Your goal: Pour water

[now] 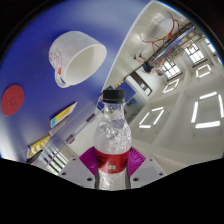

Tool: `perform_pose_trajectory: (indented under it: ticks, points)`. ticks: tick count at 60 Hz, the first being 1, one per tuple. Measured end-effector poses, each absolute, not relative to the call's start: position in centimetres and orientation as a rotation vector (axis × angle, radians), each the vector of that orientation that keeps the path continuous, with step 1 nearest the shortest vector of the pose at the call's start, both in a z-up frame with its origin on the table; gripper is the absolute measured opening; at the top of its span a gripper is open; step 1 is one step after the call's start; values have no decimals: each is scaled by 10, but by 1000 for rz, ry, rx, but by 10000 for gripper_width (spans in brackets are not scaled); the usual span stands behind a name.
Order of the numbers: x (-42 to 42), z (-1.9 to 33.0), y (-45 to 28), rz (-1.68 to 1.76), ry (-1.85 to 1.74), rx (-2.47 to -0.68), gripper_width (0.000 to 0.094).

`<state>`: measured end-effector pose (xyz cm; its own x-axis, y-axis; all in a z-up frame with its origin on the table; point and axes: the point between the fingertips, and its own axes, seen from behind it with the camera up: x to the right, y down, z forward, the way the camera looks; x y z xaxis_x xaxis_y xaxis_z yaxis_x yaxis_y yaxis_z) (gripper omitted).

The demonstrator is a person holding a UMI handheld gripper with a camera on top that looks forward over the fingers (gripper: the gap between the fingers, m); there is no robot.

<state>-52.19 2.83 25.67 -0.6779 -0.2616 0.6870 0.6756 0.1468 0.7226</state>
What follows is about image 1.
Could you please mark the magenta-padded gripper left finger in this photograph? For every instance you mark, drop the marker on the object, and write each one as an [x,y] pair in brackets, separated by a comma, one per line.
[76,171]

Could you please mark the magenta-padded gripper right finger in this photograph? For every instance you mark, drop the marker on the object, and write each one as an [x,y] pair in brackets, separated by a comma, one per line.
[146,170]

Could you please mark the clear red-labelled water bottle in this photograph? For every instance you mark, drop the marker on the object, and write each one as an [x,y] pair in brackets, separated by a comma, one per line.
[112,140]

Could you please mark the large yellow book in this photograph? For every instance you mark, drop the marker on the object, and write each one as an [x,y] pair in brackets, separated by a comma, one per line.
[38,146]

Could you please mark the grey booklet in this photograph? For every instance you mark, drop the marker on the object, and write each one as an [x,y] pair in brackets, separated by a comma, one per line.
[58,127]

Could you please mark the yellow and teal booklet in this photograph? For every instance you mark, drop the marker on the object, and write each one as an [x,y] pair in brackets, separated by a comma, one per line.
[63,115]

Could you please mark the ceiling strip lights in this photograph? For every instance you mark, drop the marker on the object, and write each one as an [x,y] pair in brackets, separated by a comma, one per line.
[206,110]

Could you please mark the dark brown door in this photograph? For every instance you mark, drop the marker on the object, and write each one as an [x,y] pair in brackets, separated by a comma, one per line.
[138,81]

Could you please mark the flat round red coaster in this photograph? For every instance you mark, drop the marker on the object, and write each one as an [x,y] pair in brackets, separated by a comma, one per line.
[12,100]

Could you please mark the person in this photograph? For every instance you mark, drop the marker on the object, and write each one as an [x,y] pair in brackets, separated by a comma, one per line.
[148,65]

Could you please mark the white mug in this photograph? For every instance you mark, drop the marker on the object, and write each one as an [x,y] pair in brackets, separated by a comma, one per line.
[83,61]

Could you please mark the red-legged table tennis table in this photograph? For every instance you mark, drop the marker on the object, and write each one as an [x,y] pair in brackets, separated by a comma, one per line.
[163,38]

